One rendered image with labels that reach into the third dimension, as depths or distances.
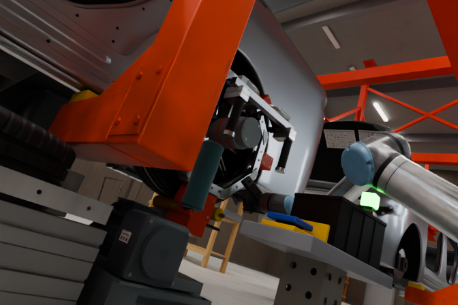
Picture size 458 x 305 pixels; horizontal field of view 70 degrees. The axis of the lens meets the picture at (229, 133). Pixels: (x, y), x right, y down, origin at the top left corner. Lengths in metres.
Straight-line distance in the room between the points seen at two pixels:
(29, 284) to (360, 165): 0.79
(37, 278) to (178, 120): 0.41
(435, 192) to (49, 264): 0.84
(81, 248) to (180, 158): 0.27
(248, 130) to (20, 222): 0.89
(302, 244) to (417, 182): 0.39
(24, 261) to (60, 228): 0.08
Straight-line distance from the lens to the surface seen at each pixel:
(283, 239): 0.65
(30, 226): 0.73
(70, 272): 0.77
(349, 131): 4.68
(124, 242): 0.96
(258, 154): 1.61
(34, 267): 0.75
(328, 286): 0.77
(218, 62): 0.85
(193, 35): 0.82
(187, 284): 1.49
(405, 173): 0.92
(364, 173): 0.94
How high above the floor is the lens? 0.38
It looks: 19 degrees up
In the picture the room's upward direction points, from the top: 19 degrees clockwise
